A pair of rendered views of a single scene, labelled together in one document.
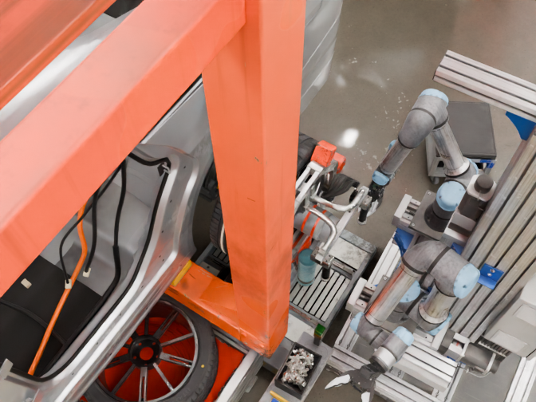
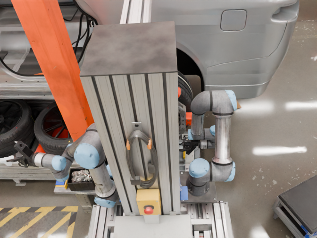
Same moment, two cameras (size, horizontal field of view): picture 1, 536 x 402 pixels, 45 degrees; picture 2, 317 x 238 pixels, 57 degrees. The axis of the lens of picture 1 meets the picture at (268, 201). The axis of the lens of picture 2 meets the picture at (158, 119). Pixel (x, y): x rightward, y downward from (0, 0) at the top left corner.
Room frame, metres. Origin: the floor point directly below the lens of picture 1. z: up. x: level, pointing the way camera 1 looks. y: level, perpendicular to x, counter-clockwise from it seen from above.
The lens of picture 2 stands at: (0.78, -1.54, 2.48)
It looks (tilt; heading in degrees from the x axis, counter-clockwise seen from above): 47 degrees down; 63
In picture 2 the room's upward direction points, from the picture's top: 5 degrees counter-clockwise
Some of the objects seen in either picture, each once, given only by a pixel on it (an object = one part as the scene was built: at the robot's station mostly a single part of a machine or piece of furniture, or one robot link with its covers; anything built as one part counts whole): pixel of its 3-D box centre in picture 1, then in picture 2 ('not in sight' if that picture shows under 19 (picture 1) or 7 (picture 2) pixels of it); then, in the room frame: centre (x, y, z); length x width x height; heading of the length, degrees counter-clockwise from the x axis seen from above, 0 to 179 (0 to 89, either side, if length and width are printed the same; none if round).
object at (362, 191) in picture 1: (338, 191); not in sight; (1.42, -0.31, 1.03); 0.19 x 0.18 x 0.11; 56
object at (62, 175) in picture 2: (388, 348); (61, 169); (0.69, -0.43, 1.11); 0.11 x 0.08 x 0.11; 45
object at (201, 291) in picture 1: (202, 285); not in sight; (1.12, 0.31, 0.69); 0.52 x 0.17 x 0.35; 56
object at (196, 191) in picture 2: (443, 212); (197, 181); (1.39, -0.79, 0.87); 0.15 x 0.15 x 0.10
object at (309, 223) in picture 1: (314, 221); not in sight; (1.36, -0.21, 0.85); 0.21 x 0.14 x 0.14; 56
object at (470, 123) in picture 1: (458, 143); (308, 211); (2.24, -1.17, 0.17); 0.43 x 0.36 x 0.34; 176
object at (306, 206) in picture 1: (315, 224); not in sight; (1.25, -0.20, 1.03); 0.19 x 0.18 x 0.11; 56
